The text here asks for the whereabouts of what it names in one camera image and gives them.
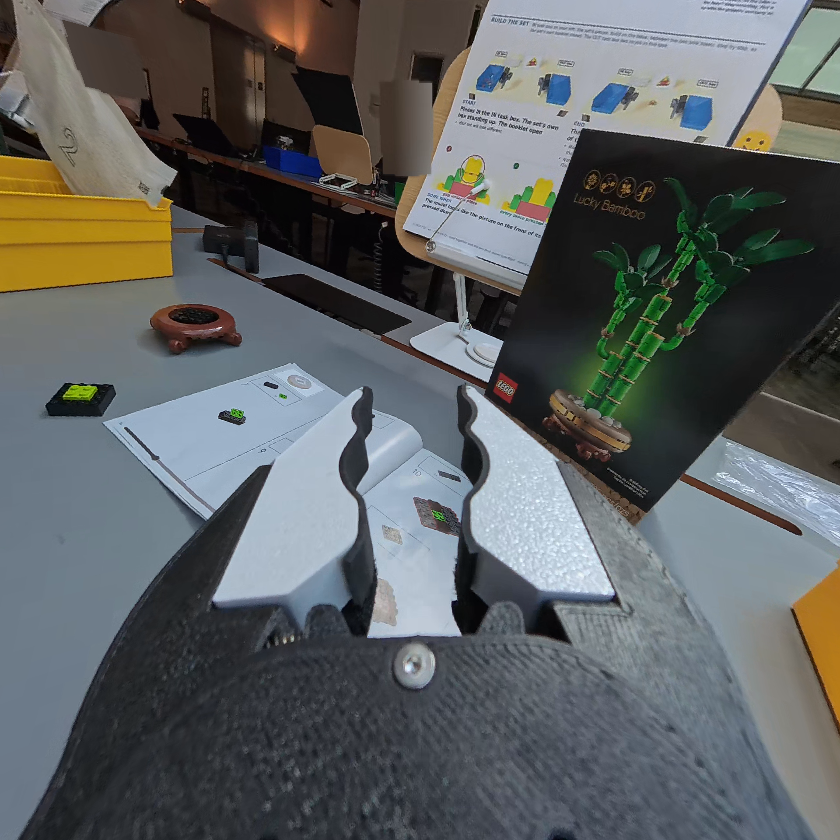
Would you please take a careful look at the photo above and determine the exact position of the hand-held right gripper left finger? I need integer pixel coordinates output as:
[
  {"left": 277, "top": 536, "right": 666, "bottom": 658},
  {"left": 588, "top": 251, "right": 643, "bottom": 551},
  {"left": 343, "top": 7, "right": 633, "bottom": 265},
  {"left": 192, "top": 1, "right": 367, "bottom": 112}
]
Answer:
[{"left": 211, "top": 386, "right": 379, "bottom": 635}]

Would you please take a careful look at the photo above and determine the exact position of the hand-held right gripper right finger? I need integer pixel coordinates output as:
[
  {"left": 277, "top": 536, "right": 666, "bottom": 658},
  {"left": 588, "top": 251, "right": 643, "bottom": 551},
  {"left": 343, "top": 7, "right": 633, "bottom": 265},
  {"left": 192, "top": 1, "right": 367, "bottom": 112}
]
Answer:
[{"left": 454, "top": 384, "right": 617, "bottom": 635}]

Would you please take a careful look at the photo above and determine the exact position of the black and lime toy brick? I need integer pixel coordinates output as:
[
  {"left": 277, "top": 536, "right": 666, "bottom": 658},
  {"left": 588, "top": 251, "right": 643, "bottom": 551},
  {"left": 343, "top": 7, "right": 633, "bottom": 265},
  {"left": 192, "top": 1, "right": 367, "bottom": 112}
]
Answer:
[{"left": 45, "top": 382, "right": 117, "bottom": 418}]

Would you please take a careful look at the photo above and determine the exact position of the grey desk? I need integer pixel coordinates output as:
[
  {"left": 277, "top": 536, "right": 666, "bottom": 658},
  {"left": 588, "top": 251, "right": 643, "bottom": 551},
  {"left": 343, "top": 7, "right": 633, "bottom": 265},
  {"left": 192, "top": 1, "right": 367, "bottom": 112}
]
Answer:
[{"left": 0, "top": 203, "right": 840, "bottom": 840}]

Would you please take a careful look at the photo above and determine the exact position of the building instruction booklet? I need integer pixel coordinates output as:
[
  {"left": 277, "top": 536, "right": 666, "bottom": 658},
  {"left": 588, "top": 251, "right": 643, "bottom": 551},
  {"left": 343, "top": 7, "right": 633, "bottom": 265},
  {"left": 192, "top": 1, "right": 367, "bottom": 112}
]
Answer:
[{"left": 104, "top": 362, "right": 475, "bottom": 639}]

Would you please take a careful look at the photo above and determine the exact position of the white stand base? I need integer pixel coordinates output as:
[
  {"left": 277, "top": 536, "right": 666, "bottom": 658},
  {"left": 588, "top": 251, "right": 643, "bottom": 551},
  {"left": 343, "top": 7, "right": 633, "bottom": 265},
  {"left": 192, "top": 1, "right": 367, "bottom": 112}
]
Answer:
[{"left": 410, "top": 269, "right": 526, "bottom": 383}]

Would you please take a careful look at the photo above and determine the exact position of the black flat pad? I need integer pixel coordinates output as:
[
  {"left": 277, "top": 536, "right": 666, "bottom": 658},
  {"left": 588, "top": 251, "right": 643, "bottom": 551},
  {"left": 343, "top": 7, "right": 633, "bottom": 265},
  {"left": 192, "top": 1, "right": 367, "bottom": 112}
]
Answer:
[{"left": 261, "top": 273, "right": 412, "bottom": 337}]

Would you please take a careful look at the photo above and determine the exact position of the brown round toy stand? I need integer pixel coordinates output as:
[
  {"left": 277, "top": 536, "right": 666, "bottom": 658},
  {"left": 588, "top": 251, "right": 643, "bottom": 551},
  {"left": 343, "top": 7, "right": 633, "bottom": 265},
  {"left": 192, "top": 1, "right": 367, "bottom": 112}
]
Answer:
[{"left": 150, "top": 303, "right": 243, "bottom": 355}]

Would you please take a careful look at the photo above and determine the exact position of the clear plastic bag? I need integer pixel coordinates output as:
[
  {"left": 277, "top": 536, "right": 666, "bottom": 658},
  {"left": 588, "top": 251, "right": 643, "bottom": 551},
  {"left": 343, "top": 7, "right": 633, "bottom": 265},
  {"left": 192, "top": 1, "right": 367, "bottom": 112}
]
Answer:
[{"left": 712, "top": 438, "right": 840, "bottom": 527}]

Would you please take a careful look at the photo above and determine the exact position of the black bamboo toy set box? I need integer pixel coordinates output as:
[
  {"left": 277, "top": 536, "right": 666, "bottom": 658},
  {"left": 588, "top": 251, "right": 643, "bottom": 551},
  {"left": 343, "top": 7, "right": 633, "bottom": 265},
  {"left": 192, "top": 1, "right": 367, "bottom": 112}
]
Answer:
[{"left": 486, "top": 128, "right": 840, "bottom": 527}]

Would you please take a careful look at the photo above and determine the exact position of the black power adapter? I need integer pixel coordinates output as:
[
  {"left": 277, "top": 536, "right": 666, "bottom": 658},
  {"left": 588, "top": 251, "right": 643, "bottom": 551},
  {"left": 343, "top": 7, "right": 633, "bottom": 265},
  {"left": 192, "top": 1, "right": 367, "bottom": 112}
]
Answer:
[{"left": 202, "top": 220, "right": 261, "bottom": 274}]

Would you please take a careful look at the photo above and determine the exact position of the orange flat box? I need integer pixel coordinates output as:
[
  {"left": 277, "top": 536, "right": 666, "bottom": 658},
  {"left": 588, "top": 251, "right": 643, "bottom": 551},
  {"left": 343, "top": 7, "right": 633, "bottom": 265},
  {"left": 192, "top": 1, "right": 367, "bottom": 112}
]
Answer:
[{"left": 791, "top": 563, "right": 840, "bottom": 750}]

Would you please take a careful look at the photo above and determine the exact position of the yellow plastic bin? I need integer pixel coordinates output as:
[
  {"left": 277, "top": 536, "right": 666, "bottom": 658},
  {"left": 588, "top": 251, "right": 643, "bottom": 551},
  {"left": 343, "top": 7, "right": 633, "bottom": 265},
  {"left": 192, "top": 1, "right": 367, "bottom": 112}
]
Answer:
[{"left": 0, "top": 154, "right": 175, "bottom": 294}]

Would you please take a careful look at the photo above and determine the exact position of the blue plastic bin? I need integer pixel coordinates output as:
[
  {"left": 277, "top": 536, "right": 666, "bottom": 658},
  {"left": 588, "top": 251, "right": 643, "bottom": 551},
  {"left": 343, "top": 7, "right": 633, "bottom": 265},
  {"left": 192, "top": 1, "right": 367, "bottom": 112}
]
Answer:
[{"left": 262, "top": 145, "right": 326, "bottom": 178}]

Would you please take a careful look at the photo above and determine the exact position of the wooden chair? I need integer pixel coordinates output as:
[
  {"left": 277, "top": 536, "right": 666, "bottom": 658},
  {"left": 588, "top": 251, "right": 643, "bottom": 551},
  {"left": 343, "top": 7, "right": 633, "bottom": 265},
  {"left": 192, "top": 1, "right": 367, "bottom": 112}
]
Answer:
[{"left": 311, "top": 123, "right": 375, "bottom": 188}]

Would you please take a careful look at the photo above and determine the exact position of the white paper bag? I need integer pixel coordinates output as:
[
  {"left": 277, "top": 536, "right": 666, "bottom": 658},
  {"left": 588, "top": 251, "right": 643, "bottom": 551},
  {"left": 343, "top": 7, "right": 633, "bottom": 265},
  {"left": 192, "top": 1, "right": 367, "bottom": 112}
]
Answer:
[{"left": 13, "top": 0, "right": 178, "bottom": 208}]

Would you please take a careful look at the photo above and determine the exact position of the printed instruction sheet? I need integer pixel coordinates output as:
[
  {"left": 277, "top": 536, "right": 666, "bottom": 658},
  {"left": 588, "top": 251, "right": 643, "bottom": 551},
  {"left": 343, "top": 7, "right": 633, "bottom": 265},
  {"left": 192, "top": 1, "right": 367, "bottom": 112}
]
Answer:
[{"left": 402, "top": 0, "right": 815, "bottom": 261}]

